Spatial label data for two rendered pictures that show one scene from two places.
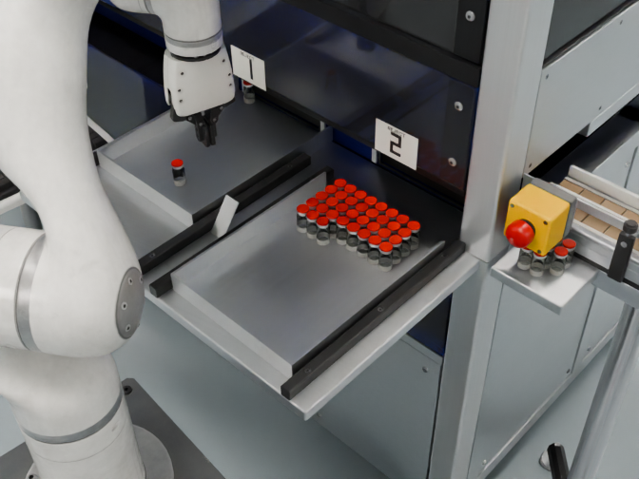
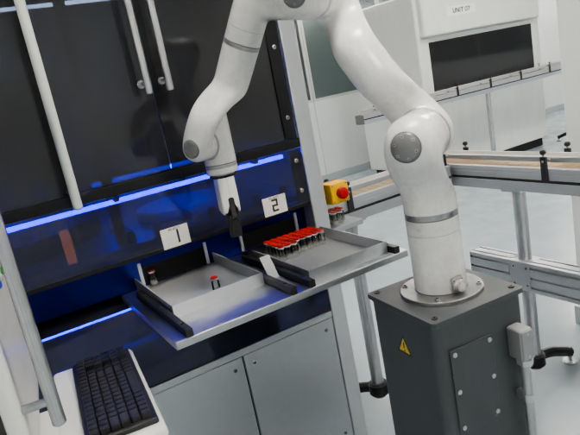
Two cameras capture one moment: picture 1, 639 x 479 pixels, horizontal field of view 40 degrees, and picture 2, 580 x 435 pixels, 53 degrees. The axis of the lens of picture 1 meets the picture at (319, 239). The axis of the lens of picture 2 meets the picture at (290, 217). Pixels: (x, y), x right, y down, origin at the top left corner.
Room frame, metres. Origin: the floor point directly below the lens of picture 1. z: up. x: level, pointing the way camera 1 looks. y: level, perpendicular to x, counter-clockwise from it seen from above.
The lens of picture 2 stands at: (0.51, 1.60, 1.41)
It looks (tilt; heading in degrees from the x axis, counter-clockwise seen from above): 14 degrees down; 288
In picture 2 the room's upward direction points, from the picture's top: 11 degrees counter-clockwise
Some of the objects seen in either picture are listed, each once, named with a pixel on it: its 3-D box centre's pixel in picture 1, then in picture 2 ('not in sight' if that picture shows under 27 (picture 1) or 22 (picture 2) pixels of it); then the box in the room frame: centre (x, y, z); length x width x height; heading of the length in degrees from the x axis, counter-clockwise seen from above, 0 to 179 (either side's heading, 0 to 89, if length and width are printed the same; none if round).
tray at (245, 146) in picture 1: (217, 145); (196, 281); (1.28, 0.18, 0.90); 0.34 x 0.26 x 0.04; 136
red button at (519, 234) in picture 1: (521, 232); (342, 192); (0.93, -0.29, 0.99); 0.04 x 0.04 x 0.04; 46
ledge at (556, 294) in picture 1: (549, 267); (337, 223); (0.98, -0.36, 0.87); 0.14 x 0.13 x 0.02; 136
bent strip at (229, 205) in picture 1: (202, 233); (277, 270); (1.03, 0.19, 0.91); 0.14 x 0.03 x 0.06; 135
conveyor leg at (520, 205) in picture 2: not in sight; (526, 280); (0.34, -0.71, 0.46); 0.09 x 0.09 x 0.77; 46
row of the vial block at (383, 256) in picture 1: (348, 234); (300, 244); (1.03, -0.05, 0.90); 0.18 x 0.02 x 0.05; 46
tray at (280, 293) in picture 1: (310, 265); (316, 251); (0.97, 0.02, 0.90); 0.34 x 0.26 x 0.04; 136
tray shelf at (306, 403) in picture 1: (255, 217); (261, 275); (1.12, 0.11, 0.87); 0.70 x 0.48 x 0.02; 46
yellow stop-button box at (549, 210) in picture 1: (538, 217); (334, 192); (0.96, -0.32, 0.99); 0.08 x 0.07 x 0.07; 136
